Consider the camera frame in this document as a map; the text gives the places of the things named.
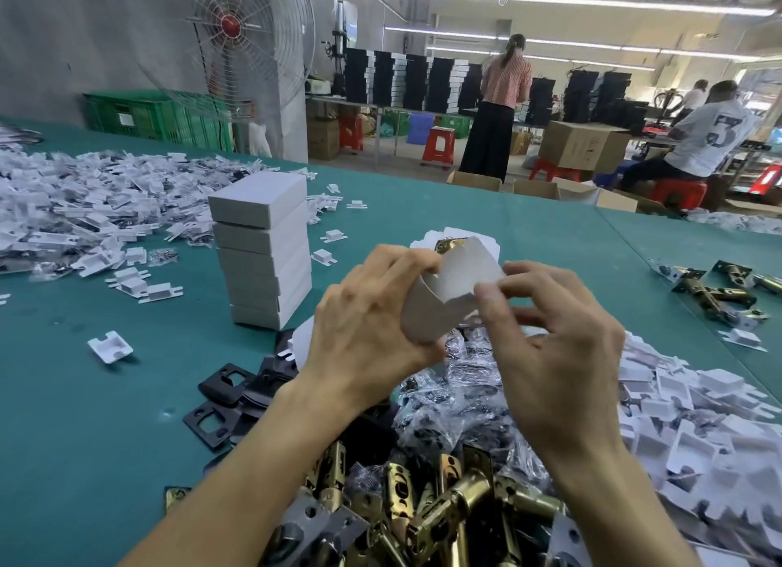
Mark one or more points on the person's left hand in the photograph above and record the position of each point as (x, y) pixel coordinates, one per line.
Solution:
(354, 334)

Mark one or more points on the person's right hand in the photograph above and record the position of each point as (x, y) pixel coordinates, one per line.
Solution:
(562, 371)

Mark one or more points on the person's left fingers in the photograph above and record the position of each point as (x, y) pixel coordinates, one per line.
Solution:
(397, 260)

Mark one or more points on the person's right thumb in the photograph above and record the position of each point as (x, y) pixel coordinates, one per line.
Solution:
(495, 313)

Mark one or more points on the white folding cardboard box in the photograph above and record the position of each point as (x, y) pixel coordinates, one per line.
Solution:
(449, 291)

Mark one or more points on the person's right forearm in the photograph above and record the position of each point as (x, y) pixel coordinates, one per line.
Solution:
(617, 511)

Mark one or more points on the person's left forearm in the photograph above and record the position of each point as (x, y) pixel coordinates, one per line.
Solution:
(244, 487)

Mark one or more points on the brass door latch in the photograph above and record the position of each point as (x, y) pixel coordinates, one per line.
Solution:
(451, 245)

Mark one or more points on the single white cardboard insert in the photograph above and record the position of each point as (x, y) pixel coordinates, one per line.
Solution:
(110, 347)
(333, 235)
(324, 257)
(357, 204)

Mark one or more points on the flat white cardboard sheets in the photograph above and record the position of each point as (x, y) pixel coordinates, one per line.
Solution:
(482, 246)

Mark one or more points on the pile of clear screw bags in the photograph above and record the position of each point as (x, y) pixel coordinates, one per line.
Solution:
(458, 395)

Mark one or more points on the open cardboard carton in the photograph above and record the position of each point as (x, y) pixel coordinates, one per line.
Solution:
(574, 194)
(473, 181)

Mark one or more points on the red plastic stool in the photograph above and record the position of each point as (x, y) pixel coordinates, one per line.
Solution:
(553, 170)
(678, 192)
(438, 146)
(350, 133)

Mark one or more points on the blue plastic stool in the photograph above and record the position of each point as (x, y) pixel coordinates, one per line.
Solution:
(420, 128)

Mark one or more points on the stack of white boxes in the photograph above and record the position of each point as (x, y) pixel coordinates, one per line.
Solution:
(261, 249)

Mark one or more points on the small brown cardboard box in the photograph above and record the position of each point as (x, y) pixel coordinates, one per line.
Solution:
(322, 139)

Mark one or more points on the stacks of black boxes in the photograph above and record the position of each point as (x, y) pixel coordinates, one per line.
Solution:
(595, 99)
(403, 81)

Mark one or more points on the large brown cardboard box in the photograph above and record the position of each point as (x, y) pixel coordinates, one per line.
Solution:
(580, 146)

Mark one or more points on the pile of brass latches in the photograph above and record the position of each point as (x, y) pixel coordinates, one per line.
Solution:
(415, 511)

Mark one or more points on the pile of black strike plates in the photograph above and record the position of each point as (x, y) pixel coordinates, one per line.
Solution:
(235, 401)

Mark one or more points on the bench drill press machine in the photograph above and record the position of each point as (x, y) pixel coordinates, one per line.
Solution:
(340, 47)

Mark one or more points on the group of brass latches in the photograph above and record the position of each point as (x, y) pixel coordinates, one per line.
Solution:
(715, 291)

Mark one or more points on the heap of white cardboard inserts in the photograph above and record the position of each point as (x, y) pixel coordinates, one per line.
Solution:
(702, 438)

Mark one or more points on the green plastic crate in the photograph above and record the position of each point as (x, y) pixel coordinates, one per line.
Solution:
(153, 117)

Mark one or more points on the large pile of white inserts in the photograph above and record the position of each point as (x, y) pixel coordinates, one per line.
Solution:
(73, 206)

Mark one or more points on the wall fan with red hub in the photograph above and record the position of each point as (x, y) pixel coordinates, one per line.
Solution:
(231, 35)

